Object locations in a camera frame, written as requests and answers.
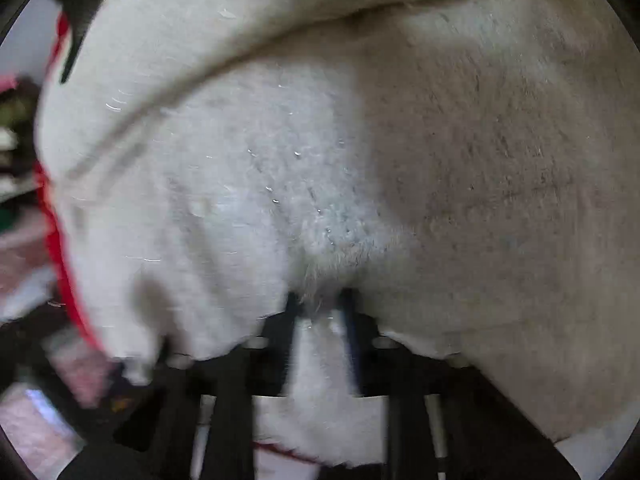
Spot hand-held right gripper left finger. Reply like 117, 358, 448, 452
150, 291, 303, 480

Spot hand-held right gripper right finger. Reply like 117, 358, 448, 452
336, 287, 493, 480

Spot white fleece garment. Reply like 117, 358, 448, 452
35, 0, 640, 470

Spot pink cloth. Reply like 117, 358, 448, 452
0, 385, 83, 478

